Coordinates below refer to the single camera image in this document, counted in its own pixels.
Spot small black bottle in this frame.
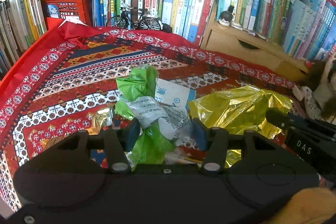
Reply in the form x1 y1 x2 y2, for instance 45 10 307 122
219 5 234 27

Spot white blue tissue pack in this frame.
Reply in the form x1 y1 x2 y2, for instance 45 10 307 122
154 79 196 109

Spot person right hand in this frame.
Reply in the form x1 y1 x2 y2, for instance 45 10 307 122
264 188 335 223

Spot green plastic bag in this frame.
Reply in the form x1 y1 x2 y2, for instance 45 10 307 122
115 66 179 165

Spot red plastic crate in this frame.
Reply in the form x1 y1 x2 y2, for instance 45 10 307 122
42 0 92 26

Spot brown haired doll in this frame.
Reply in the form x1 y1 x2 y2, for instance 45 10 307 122
293 53 335 124

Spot red patterned tablecloth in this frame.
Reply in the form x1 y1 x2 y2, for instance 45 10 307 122
1 22 294 211

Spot right row upright books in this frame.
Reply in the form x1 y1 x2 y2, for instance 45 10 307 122
216 0 335 61

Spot small gold foil scrap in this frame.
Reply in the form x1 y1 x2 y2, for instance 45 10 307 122
87 106 114 135

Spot gold foil wrapper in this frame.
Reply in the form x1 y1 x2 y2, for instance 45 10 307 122
187 84 295 168

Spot miniature black bicycle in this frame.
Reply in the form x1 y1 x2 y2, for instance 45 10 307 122
106 0 163 31

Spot wooden drawer shelf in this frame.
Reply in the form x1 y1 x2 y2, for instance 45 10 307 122
201 4 308 82

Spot left row upright books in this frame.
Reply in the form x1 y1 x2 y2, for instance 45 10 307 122
0 0 47 79

